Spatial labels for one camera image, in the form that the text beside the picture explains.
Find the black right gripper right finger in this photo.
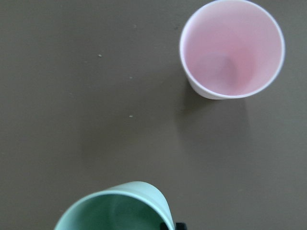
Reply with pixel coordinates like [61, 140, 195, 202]
[175, 222, 186, 230]

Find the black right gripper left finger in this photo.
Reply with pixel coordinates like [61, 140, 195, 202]
[160, 222, 168, 230]

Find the green cup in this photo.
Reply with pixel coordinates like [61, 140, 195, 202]
[55, 181, 176, 230]

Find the pink cup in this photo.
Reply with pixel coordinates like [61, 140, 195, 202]
[179, 0, 285, 100]

